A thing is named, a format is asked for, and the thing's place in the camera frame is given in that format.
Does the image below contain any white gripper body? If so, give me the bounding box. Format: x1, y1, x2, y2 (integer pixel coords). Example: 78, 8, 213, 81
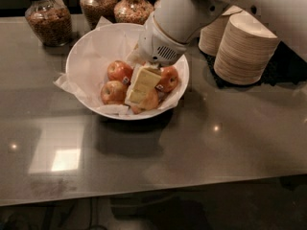
138, 13, 187, 65

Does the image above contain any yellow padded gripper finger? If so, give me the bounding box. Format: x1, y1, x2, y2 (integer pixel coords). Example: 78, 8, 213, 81
125, 64, 161, 104

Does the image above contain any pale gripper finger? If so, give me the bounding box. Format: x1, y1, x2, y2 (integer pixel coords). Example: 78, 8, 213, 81
126, 46, 143, 65

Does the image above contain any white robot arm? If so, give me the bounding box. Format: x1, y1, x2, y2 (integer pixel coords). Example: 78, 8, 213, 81
129, 0, 307, 81

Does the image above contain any red apple back right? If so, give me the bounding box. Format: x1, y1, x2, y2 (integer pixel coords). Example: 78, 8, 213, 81
155, 66, 179, 93

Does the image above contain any white bowl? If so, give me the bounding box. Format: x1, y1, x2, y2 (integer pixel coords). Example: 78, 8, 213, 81
64, 22, 190, 121

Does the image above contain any yellow red apple front left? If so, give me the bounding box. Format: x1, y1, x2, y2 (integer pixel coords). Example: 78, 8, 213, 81
101, 80, 128, 104

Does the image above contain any paper bowl stack rear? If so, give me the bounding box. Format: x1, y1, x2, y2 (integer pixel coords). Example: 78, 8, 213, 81
199, 6, 242, 57

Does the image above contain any paper bowl stack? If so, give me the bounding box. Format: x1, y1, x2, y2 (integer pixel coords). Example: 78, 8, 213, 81
214, 11, 280, 85
199, 6, 242, 57

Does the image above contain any paper bowl stack front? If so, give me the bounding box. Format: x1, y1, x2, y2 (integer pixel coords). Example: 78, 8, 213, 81
214, 11, 280, 85

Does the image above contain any glass cereal jar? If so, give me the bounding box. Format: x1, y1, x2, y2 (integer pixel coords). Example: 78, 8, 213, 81
25, 0, 72, 47
80, 0, 118, 29
114, 0, 154, 25
154, 0, 161, 10

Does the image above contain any white paper liner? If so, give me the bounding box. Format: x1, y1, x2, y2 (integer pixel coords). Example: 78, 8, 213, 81
53, 15, 186, 116

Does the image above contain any glass cereal jar far left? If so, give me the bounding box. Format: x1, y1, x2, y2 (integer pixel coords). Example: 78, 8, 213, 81
25, 0, 72, 47

